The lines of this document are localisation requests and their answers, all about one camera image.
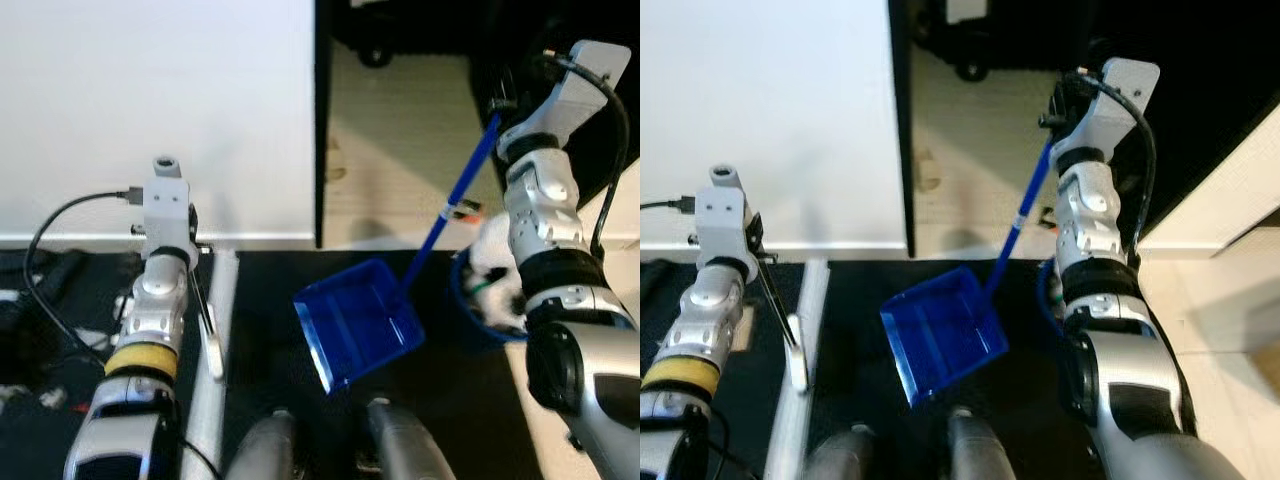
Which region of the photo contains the black stick with white tip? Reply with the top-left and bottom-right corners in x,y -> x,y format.
755,255 -> 809,393
188,250 -> 225,381

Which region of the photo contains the blue long-handled dustpan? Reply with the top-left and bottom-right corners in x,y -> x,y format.
880,135 -> 1056,408
293,110 -> 503,396

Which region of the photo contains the black cabinet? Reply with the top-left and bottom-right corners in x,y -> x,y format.
468,0 -> 641,246
1050,0 -> 1280,236

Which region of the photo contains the black wheeled base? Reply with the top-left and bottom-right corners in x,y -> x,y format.
912,0 -> 1061,81
330,0 -> 476,71

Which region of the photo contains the white trash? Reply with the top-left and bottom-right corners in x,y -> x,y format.
465,215 -> 521,311

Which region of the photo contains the blue round bin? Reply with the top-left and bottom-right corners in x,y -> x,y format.
450,250 -> 531,346
1035,258 -> 1066,331

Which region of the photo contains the grey left robot leg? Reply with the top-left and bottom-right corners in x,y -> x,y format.
800,422 -> 886,480
225,410 -> 301,480

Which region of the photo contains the grey robot leg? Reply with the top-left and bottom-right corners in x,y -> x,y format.
225,410 -> 301,480
800,422 -> 886,480
945,405 -> 1021,480
362,398 -> 459,480

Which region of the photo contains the grey right robot leg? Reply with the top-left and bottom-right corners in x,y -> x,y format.
362,398 -> 459,480
945,405 -> 1021,480

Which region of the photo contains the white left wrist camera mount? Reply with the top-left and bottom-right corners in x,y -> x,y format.
695,165 -> 753,276
140,157 -> 198,263

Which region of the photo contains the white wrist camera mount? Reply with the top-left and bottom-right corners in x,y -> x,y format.
695,165 -> 753,276
1060,58 -> 1161,166
140,157 -> 198,263
510,40 -> 633,151

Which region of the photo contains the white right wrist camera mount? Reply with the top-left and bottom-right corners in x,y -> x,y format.
1060,58 -> 1161,166
510,40 -> 633,151

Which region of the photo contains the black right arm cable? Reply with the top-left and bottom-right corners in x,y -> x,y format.
545,50 -> 633,261
1075,68 -> 1159,241

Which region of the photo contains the black door frame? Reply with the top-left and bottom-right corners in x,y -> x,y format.
312,0 -> 333,249
886,0 -> 916,256

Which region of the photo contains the white floor rail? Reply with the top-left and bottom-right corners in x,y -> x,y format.
765,260 -> 831,480
180,250 -> 241,480

